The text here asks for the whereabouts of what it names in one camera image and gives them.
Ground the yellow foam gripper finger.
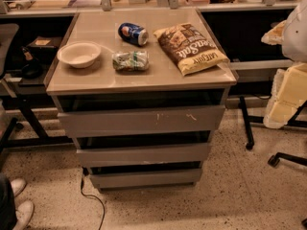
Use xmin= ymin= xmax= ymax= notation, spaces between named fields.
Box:
xmin=263 ymin=63 xmax=307 ymax=128

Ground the grey drawer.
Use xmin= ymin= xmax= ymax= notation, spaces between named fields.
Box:
xmin=77 ymin=143 xmax=211 ymax=167
xmin=89 ymin=169 xmax=202 ymax=189
xmin=59 ymin=105 xmax=224 ymax=138

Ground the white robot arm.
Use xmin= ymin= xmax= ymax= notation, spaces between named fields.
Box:
xmin=261 ymin=0 xmax=307 ymax=128

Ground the grey top drawer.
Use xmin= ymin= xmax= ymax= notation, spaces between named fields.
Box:
xmin=59 ymin=105 xmax=224 ymax=138

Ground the grey drawer cabinet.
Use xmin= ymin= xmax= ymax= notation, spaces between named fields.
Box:
xmin=42 ymin=7 xmax=240 ymax=194

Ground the grey bottom drawer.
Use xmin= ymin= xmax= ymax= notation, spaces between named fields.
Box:
xmin=89 ymin=169 xmax=202 ymax=189

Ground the grey chair right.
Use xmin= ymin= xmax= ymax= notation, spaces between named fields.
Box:
xmin=238 ymin=96 xmax=307 ymax=168

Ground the grey chair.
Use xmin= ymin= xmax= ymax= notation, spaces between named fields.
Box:
xmin=238 ymin=96 xmax=307 ymax=168
xmin=0 ymin=23 xmax=19 ymax=153

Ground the brown yellow chip bag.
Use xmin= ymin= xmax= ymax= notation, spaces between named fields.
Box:
xmin=153 ymin=23 xmax=228 ymax=76

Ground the blue soda can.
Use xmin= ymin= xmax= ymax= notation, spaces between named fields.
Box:
xmin=118 ymin=23 xmax=149 ymax=47

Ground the crushed green white can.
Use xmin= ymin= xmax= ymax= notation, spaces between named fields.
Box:
xmin=112 ymin=51 xmax=149 ymax=71

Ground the white bowl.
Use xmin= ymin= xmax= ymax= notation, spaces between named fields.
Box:
xmin=57 ymin=41 xmax=101 ymax=69

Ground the black box under desk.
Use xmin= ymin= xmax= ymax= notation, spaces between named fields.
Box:
xmin=27 ymin=36 xmax=62 ymax=63

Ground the black round object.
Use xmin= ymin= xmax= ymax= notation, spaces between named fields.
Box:
xmin=22 ymin=47 xmax=43 ymax=79

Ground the grey chair left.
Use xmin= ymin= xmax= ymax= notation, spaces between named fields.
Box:
xmin=0 ymin=23 xmax=19 ymax=153

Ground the white shoe upper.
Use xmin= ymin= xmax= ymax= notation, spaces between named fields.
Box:
xmin=11 ymin=178 xmax=27 ymax=196

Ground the white shoe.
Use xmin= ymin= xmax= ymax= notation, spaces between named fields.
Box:
xmin=12 ymin=200 xmax=35 ymax=230
xmin=11 ymin=178 xmax=27 ymax=196

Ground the white shoe lower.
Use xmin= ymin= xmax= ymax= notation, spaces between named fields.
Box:
xmin=12 ymin=200 xmax=35 ymax=230

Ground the black floor cable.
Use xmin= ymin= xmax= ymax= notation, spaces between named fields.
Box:
xmin=80 ymin=167 xmax=106 ymax=230

